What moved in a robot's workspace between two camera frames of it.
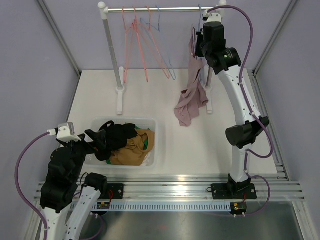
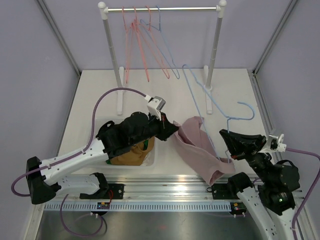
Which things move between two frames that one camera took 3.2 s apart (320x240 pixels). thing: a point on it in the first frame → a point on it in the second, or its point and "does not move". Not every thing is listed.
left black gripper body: [81, 149] → [155, 128]
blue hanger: [200, 6] → [227, 156]
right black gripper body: [200, 44] → [257, 159]
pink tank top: [187, 105] → [198, 147]
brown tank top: [132, 154] does not move
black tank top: [117, 136] does not move
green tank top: [109, 162] does not move
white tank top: [148, 160] does not move
